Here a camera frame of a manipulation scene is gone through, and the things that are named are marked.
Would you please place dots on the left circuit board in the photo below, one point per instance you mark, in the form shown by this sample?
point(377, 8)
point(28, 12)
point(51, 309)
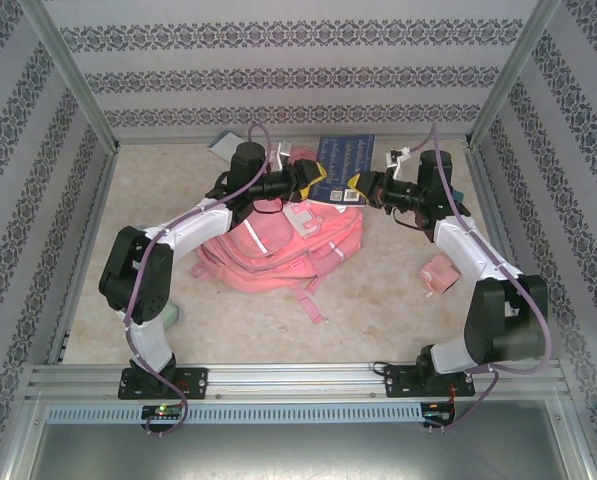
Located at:
point(163, 411)

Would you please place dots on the aluminium right frame post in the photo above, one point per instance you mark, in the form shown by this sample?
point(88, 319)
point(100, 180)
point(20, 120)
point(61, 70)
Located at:
point(513, 75)

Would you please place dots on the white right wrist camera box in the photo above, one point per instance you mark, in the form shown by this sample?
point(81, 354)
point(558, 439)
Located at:
point(398, 159)

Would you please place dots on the teal notebook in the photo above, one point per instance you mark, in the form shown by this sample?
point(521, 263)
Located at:
point(459, 196)

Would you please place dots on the mint green pencil pouch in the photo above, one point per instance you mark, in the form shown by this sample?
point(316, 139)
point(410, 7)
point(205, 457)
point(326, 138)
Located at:
point(175, 317)

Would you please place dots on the aluminium left side rail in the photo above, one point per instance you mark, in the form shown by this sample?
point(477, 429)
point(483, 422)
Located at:
point(90, 230)

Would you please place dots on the aluminium back rail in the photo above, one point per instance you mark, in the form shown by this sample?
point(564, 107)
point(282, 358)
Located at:
point(178, 139)

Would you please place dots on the aluminium front rail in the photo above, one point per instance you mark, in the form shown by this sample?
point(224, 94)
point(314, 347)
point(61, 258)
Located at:
point(288, 382)

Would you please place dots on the right circuit board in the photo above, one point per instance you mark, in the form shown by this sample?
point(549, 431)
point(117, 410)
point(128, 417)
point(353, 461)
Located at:
point(438, 411)

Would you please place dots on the aluminium frame post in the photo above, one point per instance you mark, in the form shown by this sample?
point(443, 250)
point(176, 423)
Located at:
point(73, 80)
point(513, 75)

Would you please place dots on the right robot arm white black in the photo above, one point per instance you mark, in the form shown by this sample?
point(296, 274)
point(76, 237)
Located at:
point(503, 320)

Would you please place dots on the aluminium left frame post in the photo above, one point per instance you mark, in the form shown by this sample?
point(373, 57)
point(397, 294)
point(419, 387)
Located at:
point(73, 80)

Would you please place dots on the aluminium right side rail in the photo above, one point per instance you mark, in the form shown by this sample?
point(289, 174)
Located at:
point(493, 215)

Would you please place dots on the pink backpack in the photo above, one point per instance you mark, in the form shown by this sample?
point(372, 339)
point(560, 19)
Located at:
point(288, 260)

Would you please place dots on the aluminium rail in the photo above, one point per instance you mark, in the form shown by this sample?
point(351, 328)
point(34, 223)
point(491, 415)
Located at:
point(493, 215)
point(178, 139)
point(90, 230)
point(288, 382)

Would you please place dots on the circuit board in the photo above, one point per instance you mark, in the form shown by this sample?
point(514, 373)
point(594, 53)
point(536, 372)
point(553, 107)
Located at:
point(438, 411)
point(163, 411)

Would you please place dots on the small pink pouch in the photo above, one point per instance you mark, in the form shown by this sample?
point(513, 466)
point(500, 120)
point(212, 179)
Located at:
point(443, 274)

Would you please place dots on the large dark blue book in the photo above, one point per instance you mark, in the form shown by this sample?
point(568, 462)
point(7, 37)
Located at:
point(343, 155)

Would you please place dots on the grey-blue book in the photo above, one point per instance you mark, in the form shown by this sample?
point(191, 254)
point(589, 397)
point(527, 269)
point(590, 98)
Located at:
point(224, 145)

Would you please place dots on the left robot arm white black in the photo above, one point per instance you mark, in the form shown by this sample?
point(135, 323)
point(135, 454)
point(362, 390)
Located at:
point(133, 280)

